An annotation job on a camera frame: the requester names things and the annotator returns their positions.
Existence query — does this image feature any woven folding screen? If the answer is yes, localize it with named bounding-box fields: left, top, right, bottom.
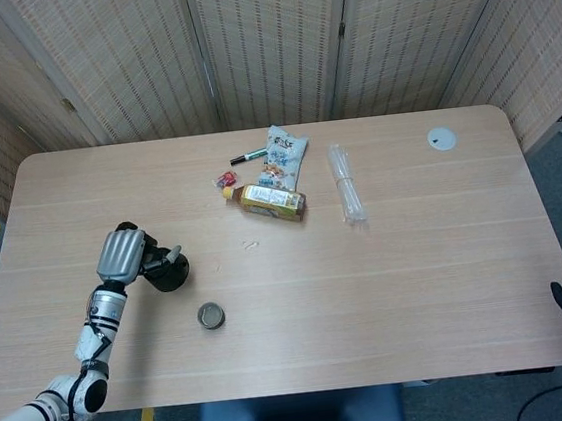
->
left=0, top=0, right=562, bottom=221

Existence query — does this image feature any yellow label tea bottle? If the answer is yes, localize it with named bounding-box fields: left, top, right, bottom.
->
left=220, top=177, right=310, bottom=231

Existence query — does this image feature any dark green cup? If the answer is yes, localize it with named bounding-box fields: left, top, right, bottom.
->
left=195, top=300, right=228, bottom=333

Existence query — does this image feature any dark green teapot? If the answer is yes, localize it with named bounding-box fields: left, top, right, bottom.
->
left=145, top=252, right=194, bottom=295

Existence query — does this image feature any white snack bag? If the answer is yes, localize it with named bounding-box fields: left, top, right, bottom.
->
left=250, top=121, right=316, bottom=196

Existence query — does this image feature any black white marker pen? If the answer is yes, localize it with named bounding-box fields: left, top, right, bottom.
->
left=228, top=147, right=270, bottom=168

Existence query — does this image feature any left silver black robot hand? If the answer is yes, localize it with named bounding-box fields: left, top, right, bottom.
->
left=90, top=216, right=187, bottom=291

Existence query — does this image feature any white round sticker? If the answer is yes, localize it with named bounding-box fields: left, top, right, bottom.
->
left=425, top=124, right=459, bottom=153

